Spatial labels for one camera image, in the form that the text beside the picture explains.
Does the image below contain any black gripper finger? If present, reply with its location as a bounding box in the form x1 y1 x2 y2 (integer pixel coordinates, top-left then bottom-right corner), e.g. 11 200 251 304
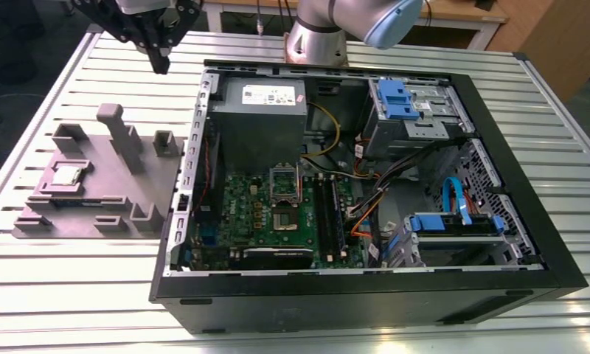
160 0 205 74
71 0 161 74

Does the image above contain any silver CPU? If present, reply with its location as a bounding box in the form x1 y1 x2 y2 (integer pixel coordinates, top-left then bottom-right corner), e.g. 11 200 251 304
51 166 84 186

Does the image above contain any CPU socket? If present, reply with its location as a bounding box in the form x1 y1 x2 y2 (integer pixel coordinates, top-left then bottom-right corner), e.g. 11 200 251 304
271 206 303 232

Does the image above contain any grey power supply unit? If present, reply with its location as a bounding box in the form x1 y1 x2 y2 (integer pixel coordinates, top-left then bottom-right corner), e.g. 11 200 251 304
209 77 309 167

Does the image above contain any grey parts rack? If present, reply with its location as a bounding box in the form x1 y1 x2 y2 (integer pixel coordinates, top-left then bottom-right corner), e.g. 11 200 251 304
11 103 187 240

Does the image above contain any metal socket cover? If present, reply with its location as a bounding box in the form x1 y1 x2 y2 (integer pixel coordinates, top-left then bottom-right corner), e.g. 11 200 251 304
269 164 304 206

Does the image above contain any RAM stick with gold contacts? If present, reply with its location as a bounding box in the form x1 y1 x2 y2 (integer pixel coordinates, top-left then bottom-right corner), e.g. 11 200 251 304
48 198 104 207

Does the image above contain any green motherboard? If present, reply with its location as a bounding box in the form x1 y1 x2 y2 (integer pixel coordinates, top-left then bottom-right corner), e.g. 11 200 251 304
187 173 371 270

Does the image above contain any silver metal drive cage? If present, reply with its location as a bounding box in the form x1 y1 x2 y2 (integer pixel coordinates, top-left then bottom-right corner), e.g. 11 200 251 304
363 77 476 159

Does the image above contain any dark installed RAM stick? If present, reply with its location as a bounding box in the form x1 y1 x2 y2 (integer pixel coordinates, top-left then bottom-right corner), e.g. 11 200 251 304
324 176 349 250

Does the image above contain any black graphics card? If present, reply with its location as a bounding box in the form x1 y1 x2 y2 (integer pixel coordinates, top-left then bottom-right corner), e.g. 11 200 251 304
231 246 315 270

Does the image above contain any hard disk in blue carrier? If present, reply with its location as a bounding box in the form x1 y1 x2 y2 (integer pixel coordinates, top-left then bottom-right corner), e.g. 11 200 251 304
404 212 507 237

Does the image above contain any wooden cabinet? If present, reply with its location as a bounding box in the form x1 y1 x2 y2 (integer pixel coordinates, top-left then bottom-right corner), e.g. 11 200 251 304
487 0 590 100

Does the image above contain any silver metal disk bay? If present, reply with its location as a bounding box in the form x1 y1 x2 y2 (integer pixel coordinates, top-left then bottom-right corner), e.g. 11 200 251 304
381 217 545 268

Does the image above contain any black PC case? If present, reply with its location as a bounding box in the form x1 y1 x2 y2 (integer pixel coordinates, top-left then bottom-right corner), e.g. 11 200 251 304
148 58 590 335

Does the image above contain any black cable with silver plug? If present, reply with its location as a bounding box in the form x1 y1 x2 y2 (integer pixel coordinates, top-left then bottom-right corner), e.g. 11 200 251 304
253 0 268 37

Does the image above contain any yellow wire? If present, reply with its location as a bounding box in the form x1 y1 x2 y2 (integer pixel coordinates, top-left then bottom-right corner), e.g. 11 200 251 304
303 102 344 159

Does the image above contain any blue plastic drive rail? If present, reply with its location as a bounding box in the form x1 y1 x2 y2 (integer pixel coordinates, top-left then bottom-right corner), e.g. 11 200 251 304
391 104 421 121
379 79 415 106

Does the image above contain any wooden desk with white frame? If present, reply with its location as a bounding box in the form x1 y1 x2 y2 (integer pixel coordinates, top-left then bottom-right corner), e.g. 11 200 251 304
196 0 512 51

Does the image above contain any black wire bundle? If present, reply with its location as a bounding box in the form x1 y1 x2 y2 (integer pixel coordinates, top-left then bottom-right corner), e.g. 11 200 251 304
348 138 468 218

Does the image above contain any orange wire bundle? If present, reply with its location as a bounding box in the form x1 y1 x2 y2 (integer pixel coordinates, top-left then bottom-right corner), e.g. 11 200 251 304
348 191 388 240

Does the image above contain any blue flat wire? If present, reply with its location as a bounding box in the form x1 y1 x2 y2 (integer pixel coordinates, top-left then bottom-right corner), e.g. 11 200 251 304
443 176 473 226

